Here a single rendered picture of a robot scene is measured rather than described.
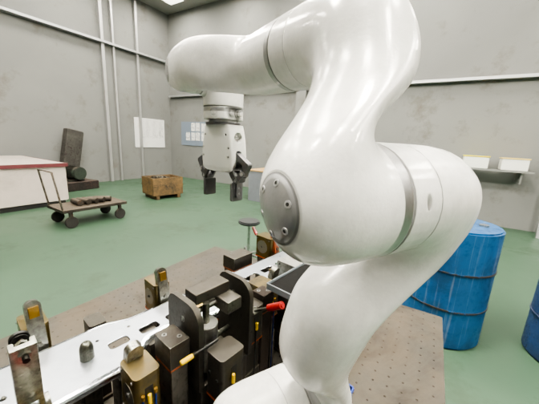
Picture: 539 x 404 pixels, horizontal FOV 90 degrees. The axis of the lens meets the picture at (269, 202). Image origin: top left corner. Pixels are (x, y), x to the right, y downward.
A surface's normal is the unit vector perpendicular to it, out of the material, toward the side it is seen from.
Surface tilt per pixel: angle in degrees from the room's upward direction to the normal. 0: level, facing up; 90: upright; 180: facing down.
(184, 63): 93
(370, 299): 64
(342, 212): 86
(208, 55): 91
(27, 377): 99
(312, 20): 84
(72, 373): 0
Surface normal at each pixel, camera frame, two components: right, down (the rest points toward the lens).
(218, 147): -0.60, 0.18
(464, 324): 0.00, 0.22
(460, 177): 0.48, -0.32
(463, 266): -0.31, 0.19
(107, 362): 0.05, -0.98
